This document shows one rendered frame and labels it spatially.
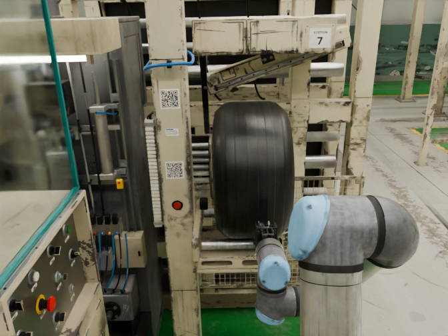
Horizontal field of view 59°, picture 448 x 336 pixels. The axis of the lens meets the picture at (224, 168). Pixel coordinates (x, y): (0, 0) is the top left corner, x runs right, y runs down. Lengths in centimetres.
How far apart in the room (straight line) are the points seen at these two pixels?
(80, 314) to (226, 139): 77
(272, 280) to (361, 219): 52
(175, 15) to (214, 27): 30
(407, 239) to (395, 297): 224
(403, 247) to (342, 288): 14
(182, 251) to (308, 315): 110
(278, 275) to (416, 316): 183
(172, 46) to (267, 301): 92
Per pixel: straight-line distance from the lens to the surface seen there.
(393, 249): 77
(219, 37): 174
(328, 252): 71
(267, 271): 117
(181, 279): 187
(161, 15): 149
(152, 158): 161
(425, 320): 291
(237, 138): 143
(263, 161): 141
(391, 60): 1142
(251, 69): 190
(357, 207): 73
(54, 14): 192
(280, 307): 125
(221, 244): 167
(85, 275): 157
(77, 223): 145
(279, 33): 176
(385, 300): 297
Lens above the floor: 182
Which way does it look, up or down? 22 degrees down
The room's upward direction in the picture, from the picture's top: 1 degrees counter-clockwise
